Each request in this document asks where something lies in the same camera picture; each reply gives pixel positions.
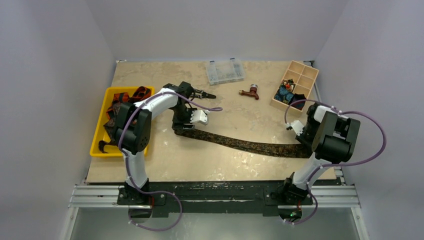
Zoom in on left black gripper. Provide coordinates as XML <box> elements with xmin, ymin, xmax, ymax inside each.
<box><xmin>171</xmin><ymin>105</ymin><xmax>198</xmax><ymax>133</ymax></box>

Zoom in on dark brown patterned tie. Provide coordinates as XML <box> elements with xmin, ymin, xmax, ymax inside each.
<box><xmin>174</xmin><ymin>129</ymin><xmax>312</xmax><ymax>159</ymax></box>

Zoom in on wooden compartment tray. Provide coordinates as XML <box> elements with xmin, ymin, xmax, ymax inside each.
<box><xmin>270</xmin><ymin>60</ymin><xmax>319</xmax><ymax>115</ymax></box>

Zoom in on yellow plastic bin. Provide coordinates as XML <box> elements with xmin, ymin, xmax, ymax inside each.
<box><xmin>90</xmin><ymin>86</ymin><xmax>155</xmax><ymax>158</ymax></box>

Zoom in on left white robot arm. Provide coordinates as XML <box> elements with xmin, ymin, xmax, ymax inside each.
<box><xmin>113</xmin><ymin>81</ymin><xmax>195</xmax><ymax>205</ymax></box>

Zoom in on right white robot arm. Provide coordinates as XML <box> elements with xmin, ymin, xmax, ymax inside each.
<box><xmin>280</xmin><ymin>103</ymin><xmax>361</xmax><ymax>204</ymax></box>

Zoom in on dark red rolled tie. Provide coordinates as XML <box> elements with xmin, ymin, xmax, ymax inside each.
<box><xmin>288</xmin><ymin>93</ymin><xmax>307</xmax><ymax>110</ymax></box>

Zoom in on orange black striped tie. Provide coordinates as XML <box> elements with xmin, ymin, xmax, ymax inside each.
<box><xmin>106</xmin><ymin>86</ymin><xmax>153</xmax><ymax>119</ymax></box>

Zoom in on clear plastic organizer box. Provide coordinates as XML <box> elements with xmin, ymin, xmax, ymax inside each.
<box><xmin>205</xmin><ymin>58</ymin><xmax>246</xmax><ymax>86</ymax></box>

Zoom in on brown floral tie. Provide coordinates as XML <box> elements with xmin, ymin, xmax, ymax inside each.
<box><xmin>98</xmin><ymin>102</ymin><xmax>122</xmax><ymax>154</ymax></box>

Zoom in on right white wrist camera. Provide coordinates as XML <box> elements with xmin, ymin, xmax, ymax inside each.
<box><xmin>286</xmin><ymin>120</ymin><xmax>305</xmax><ymax>136</ymax></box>

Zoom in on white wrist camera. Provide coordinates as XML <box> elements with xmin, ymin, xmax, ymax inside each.
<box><xmin>190</xmin><ymin>109</ymin><xmax>210</xmax><ymax>126</ymax></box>
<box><xmin>286</xmin><ymin>120</ymin><xmax>305</xmax><ymax>136</ymax></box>

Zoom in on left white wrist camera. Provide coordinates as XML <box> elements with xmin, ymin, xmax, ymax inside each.
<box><xmin>190</xmin><ymin>109</ymin><xmax>210</xmax><ymax>126</ymax></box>

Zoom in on black handled pliers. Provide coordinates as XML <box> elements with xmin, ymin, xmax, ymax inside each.
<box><xmin>190</xmin><ymin>89</ymin><xmax>217</xmax><ymax>99</ymax></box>

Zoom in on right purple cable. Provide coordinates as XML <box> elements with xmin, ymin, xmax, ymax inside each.
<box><xmin>283</xmin><ymin>99</ymin><xmax>387</xmax><ymax>225</ymax></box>

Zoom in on purple cable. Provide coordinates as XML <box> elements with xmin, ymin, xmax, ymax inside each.
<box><xmin>117</xmin><ymin>91</ymin><xmax>224</xmax><ymax>232</ymax></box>
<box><xmin>283</xmin><ymin>99</ymin><xmax>387</xmax><ymax>225</ymax></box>

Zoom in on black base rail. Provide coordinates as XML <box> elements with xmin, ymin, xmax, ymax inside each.
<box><xmin>68</xmin><ymin>178</ymin><xmax>361</xmax><ymax>220</ymax></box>

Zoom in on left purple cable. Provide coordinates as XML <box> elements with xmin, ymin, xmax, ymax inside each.
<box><xmin>117</xmin><ymin>91</ymin><xmax>224</xmax><ymax>232</ymax></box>

